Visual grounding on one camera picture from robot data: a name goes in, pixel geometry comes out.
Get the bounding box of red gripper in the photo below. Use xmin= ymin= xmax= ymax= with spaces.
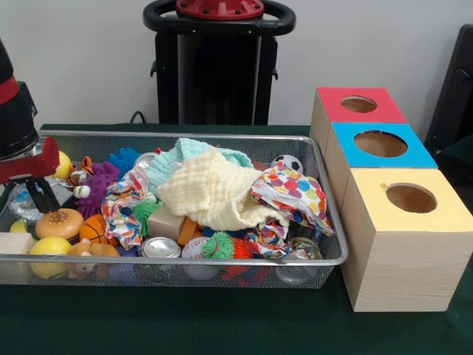
xmin=0 ymin=136 xmax=61 ymax=214

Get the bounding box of crushed clear water bottle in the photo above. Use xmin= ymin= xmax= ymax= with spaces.
xmin=7 ymin=183 xmax=44 ymax=223

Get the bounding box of silver mesh bin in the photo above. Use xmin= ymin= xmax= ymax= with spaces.
xmin=0 ymin=129 xmax=350 ymax=288

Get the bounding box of wooden box with three holes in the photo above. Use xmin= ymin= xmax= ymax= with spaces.
xmin=309 ymin=87 xmax=473 ymax=314

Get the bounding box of yellow ball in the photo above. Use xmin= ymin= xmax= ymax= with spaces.
xmin=53 ymin=150 xmax=73 ymax=180
xmin=29 ymin=235 xmax=73 ymax=279

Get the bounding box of small orange basketball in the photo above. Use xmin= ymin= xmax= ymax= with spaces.
xmin=79 ymin=214 xmax=111 ymax=245

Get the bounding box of purple spiky ball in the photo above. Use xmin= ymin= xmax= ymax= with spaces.
xmin=75 ymin=162 xmax=122 ymax=219

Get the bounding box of brown monkey plush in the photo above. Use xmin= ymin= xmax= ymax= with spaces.
xmin=67 ymin=238 xmax=121 ymax=279

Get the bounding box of light blue muslin cloth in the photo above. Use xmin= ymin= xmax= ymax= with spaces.
xmin=140 ymin=138 xmax=255 ymax=193

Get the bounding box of silver drink can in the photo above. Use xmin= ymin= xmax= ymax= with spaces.
xmin=140 ymin=236 xmax=182 ymax=273

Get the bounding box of cream muslin cloth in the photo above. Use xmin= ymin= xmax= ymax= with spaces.
xmin=157 ymin=149 xmax=291 ymax=232

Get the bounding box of dark green table cloth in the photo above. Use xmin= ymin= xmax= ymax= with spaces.
xmin=0 ymin=124 xmax=473 ymax=355
xmin=432 ymin=135 xmax=473 ymax=186

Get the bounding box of small soccer ball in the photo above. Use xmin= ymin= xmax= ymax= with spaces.
xmin=269 ymin=154 xmax=304 ymax=175

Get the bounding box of polka dot paper napkin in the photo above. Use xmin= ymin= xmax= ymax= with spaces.
xmin=251 ymin=161 xmax=335 ymax=237

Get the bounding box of black panel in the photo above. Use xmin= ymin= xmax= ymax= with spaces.
xmin=424 ymin=24 xmax=473 ymax=149

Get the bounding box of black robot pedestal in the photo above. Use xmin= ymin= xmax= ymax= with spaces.
xmin=143 ymin=0 xmax=296 ymax=126

